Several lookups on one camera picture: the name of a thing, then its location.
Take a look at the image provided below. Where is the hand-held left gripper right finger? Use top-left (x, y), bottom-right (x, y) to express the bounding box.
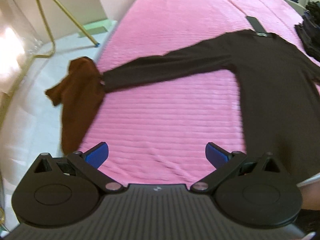
top-left (190, 142), bottom-right (288, 194)

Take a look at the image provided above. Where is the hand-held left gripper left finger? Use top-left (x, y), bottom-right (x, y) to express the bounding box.
top-left (32, 141), bottom-right (127, 194)

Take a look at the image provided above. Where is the brown shirt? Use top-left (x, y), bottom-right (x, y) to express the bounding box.
top-left (45, 57), bottom-right (105, 155)

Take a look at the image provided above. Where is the black long-sleeve shirt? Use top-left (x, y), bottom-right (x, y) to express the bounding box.
top-left (102, 29), bottom-right (320, 188)

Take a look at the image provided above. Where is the gold metal clothes rack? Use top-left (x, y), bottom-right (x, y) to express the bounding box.
top-left (0, 0), bottom-right (100, 120)

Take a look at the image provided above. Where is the pile of dark clothes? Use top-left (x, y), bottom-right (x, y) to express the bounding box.
top-left (295, 1), bottom-right (320, 60)

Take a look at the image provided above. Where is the pink ribbed blanket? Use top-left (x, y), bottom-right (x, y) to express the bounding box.
top-left (75, 0), bottom-right (320, 188)

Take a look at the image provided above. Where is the person's leg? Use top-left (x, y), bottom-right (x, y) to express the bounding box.
top-left (297, 177), bottom-right (320, 212)

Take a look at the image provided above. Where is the green box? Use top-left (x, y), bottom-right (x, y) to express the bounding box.
top-left (79, 19), bottom-right (118, 37)

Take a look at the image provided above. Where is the black rectangular object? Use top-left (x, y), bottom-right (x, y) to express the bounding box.
top-left (246, 16), bottom-right (267, 37)

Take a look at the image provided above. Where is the beige patterned curtain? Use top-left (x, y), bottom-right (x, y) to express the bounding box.
top-left (0, 0), bottom-right (38, 95)

